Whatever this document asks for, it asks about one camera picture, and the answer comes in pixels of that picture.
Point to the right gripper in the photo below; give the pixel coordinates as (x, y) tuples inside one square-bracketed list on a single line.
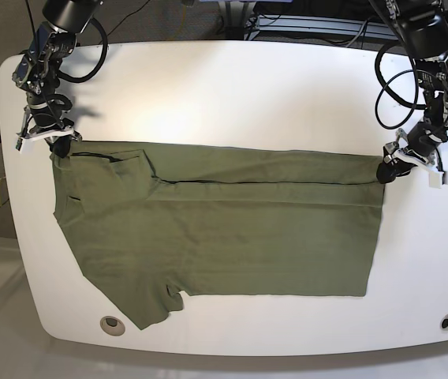
[(55, 104)]

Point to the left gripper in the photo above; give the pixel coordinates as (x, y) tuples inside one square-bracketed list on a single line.
[(419, 147)]

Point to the olive green T-shirt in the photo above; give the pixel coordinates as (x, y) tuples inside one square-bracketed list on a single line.
[(149, 223)]

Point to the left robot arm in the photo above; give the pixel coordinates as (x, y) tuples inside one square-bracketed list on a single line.
[(422, 31)]

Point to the grey metal table leg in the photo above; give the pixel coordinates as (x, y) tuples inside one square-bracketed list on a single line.
[(235, 15)]

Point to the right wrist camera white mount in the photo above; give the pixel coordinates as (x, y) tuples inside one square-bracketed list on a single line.
[(41, 126)]

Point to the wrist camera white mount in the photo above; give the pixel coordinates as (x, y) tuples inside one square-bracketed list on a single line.
[(399, 151), (41, 126)]

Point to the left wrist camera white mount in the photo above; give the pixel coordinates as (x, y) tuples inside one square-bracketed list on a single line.
[(399, 151)]

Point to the left table cable grommet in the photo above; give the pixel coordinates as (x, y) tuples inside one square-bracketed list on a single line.
[(112, 326)]

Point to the aluminium frame rail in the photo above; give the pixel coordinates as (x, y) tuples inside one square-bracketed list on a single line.
[(320, 28)]

